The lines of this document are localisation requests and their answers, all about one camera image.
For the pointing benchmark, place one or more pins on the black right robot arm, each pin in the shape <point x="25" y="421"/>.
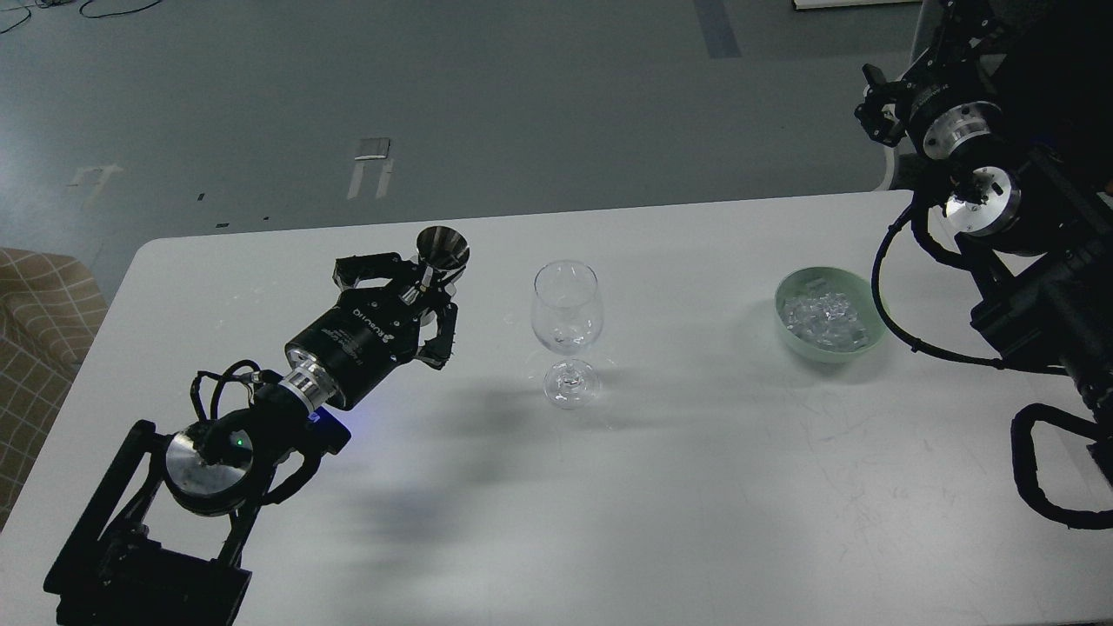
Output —
<point x="1014" y="161"/>

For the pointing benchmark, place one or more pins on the grey tape strips on floor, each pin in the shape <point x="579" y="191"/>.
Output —
<point x="372" y="169"/>

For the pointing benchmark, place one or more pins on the white office chair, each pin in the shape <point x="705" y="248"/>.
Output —
<point x="902" y="169"/>

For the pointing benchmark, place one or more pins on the green bowl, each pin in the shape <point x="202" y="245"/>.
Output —
<point x="820" y="279"/>

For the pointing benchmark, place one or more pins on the clear ice cubes pile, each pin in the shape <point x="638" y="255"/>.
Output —
<point x="829" y="321"/>

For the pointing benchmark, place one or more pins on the steel double jigger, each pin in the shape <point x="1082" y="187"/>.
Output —
<point x="444" y="254"/>

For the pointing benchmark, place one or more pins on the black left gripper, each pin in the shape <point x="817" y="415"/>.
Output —
<point x="372" y="330"/>

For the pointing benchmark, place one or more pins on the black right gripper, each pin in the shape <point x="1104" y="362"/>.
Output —
<point x="941" y="104"/>

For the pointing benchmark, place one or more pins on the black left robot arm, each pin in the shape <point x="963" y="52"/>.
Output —
<point x="260" y="441"/>

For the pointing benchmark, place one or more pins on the clear wine glass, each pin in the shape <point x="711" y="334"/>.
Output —
<point x="567" y="318"/>

